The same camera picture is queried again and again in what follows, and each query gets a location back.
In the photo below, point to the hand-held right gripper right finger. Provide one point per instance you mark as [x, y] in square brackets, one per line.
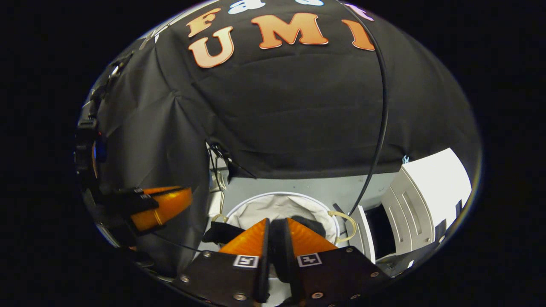
[337, 273]

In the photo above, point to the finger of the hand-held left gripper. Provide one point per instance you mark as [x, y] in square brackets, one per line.
[168, 207]
[164, 188]

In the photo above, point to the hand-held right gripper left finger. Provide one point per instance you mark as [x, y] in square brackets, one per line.
[226, 273]

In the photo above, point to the white laundry hamper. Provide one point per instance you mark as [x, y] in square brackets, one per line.
[277, 207]

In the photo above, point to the black metal clothes rack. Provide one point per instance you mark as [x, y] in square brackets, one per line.
[383, 106]

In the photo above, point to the black stand under backdrop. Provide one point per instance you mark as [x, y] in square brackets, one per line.
[224, 164]

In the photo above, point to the black backdrop cloth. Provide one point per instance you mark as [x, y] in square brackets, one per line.
[277, 106]

